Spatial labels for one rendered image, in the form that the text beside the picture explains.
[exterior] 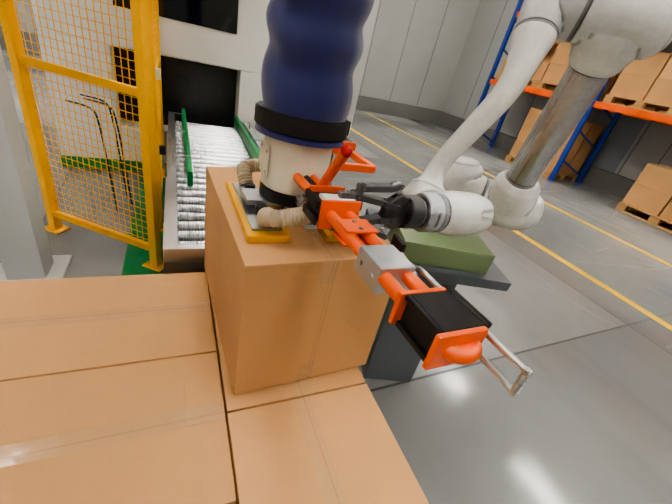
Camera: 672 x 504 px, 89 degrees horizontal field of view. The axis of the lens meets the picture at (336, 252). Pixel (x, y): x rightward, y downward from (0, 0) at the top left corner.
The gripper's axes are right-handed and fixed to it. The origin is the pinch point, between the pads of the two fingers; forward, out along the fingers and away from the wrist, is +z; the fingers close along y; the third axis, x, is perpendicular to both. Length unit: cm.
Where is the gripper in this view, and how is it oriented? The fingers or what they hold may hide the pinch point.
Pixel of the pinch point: (334, 208)
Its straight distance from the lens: 68.5
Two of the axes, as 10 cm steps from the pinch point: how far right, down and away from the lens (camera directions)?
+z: -9.1, 0.2, -4.2
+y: -2.1, 8.4, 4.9
